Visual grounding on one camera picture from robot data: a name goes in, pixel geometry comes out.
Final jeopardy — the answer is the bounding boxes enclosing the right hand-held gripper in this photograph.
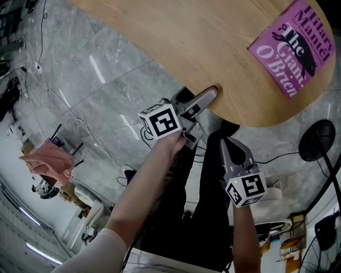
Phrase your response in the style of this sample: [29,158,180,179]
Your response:
[220,136,268,208]

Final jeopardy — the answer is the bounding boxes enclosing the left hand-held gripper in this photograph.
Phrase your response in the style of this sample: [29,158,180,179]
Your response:
[137,86,219,150]

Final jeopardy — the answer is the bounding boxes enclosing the person's right forearm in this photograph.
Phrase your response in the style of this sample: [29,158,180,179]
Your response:
[232,204,263,273]

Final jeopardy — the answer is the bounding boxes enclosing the person's left forearm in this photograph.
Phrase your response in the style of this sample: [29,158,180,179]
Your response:
[105,151,176,248]

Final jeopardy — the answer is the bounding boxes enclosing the wooden coffee table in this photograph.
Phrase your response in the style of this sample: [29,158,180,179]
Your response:
[68,0,337,128]

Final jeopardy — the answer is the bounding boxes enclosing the person's left hand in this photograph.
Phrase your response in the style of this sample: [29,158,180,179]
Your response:
[155,131,187,162]

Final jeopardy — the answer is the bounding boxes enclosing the person's left leg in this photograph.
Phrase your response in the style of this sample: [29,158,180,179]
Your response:
[138,86,206,251]

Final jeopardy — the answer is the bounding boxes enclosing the person's leg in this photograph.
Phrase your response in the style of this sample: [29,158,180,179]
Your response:
[138,86,206,251]
[183,119,240,271]

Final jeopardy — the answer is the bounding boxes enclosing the person's right leg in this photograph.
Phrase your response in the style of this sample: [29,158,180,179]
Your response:
[183,119,240,271]

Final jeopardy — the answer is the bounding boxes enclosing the black standing fan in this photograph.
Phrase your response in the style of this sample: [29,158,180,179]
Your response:
[298,119,341,273]

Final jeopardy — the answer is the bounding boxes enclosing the open cardboard box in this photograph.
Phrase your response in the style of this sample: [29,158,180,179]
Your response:
[279,213,307,267]

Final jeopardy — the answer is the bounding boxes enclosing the pink book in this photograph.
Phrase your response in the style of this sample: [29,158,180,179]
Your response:
[247,0,336,99]

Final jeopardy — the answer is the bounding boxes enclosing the pink chair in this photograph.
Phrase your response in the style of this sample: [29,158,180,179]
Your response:
[19,124,85,186]

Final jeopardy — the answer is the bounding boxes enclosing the person's white shirt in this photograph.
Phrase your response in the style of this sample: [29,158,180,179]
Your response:
[52,228,232,273]

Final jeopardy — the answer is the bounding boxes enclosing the white floor cable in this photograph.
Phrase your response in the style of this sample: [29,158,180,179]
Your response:
[26,74,126,169]

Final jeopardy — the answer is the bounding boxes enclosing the black floor cable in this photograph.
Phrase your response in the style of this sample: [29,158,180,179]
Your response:
[36,0,48,69]

